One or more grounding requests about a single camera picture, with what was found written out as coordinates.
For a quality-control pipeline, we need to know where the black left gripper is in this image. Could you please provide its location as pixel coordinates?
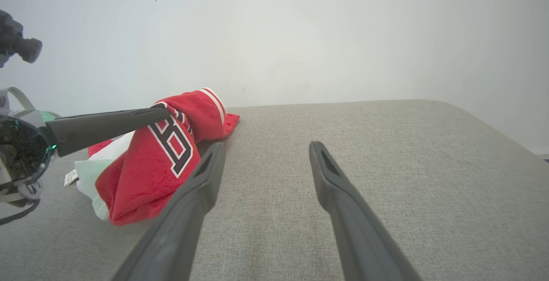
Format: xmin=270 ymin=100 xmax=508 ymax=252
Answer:
xmin=0 ymin=107 xmax=171 ymax=188

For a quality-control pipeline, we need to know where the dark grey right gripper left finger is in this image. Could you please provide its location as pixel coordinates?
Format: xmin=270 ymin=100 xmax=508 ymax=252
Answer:
xmin=112 ymin=142 xmax=227 ymax=281

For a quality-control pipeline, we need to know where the thin black left gripper cable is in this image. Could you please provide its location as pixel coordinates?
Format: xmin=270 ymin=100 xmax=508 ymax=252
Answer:
xmin=0 ymin=199 xmax=42 ymax=226

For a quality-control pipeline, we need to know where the red Bulls basketball jersey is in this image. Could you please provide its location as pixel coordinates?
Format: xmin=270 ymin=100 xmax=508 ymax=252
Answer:
xmin=64 ymin=87 xmax=241 ymax=227

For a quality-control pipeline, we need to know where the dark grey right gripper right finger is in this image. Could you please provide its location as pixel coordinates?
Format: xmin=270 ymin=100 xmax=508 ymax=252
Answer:
xmin=309 ymin=141 xmax=423 ymax=281

